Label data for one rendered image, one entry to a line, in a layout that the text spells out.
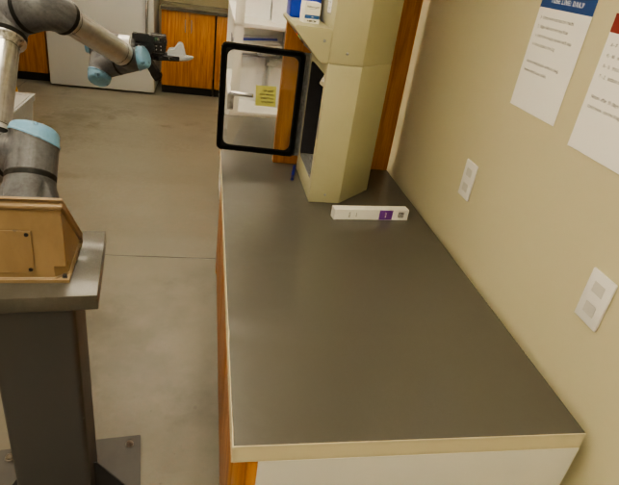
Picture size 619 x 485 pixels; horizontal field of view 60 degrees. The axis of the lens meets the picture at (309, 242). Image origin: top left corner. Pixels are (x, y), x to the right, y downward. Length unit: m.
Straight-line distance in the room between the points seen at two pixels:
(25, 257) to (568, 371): 1.24
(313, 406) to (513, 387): 0.45
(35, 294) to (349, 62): 1.11
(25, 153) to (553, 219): 1.24
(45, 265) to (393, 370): 0.83
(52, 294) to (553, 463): 1.14
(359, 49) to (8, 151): 1.02
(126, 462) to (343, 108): 1.46
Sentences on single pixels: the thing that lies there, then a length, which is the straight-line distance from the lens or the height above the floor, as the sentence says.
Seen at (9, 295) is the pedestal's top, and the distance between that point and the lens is 1.38.
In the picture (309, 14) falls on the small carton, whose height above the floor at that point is 1.53.
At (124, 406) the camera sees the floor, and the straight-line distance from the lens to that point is 2.38.
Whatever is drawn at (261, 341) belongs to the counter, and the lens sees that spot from 1.20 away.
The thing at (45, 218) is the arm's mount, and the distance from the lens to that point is 1.32.
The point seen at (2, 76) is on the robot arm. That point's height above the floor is 1.32.
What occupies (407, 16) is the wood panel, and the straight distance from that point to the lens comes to 2.18.
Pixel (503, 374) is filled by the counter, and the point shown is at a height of 0.94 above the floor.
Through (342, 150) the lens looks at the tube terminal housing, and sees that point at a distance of 1.83.
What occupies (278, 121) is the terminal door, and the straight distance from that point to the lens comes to 2.09.
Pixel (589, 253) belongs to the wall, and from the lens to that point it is 1.26.
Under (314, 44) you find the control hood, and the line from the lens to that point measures 1.72.
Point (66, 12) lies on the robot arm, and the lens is 1.70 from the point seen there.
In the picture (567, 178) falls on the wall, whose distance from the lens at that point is 1.33.
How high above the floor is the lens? 1.70
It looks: 28 degrees down
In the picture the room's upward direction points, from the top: 9 degrees clockwise
